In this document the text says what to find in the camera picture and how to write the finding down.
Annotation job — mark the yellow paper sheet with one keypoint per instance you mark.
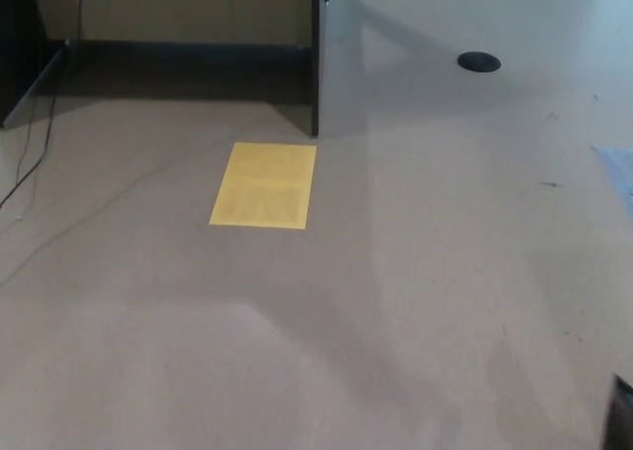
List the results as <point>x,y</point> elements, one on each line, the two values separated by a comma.
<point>264,185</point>

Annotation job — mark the black round floor cover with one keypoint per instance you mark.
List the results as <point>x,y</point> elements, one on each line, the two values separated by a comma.
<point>479,61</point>

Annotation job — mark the desk with tan panel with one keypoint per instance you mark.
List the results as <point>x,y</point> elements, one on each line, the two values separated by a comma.
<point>198,5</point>

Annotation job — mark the clear bluish plastic sheet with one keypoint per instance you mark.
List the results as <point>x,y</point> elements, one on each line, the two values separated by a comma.
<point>620,165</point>

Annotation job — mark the dark grey furniture corner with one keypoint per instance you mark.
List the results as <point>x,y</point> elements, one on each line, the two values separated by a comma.
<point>620,420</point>

